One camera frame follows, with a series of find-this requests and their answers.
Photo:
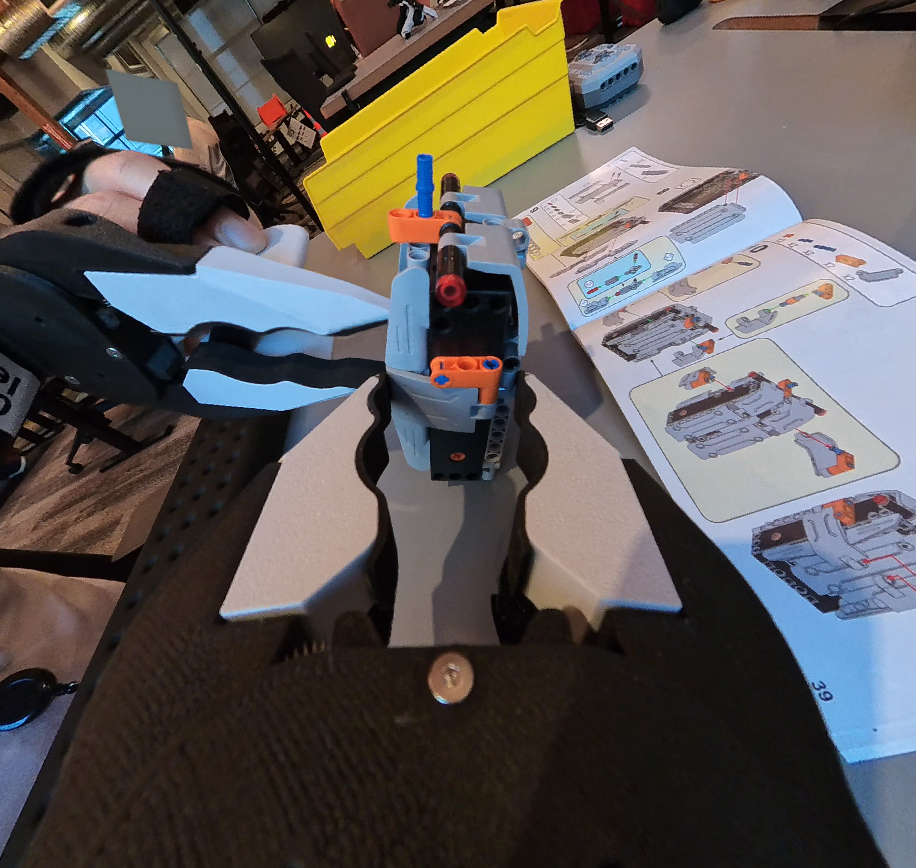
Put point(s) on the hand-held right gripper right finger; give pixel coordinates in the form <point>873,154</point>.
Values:
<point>608,539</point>

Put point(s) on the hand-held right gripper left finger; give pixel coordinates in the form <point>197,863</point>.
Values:
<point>315,532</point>

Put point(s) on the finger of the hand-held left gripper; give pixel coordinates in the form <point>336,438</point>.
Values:
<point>243,396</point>
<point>250,296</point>

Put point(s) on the grey building block robot model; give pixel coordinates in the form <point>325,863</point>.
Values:
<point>458,324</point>

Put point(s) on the grey desk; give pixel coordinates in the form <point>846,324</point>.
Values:
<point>715,95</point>

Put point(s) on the person's left hand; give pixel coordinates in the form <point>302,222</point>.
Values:
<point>114,181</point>

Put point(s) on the black perforated board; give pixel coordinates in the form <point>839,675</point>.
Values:
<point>193,496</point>

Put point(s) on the open instruction manual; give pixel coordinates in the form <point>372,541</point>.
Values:
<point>751,381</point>

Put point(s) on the yellow plastic bin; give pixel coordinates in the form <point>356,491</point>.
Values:
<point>458,138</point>

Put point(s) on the person's light shirt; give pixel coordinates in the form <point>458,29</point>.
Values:
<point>43,617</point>

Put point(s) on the black badge reel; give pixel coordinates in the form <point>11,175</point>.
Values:
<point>25,700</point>

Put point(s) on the black usb plug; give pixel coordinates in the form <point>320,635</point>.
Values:
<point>597,124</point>

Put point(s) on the grey battery box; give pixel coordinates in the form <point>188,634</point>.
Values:
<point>605,77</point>

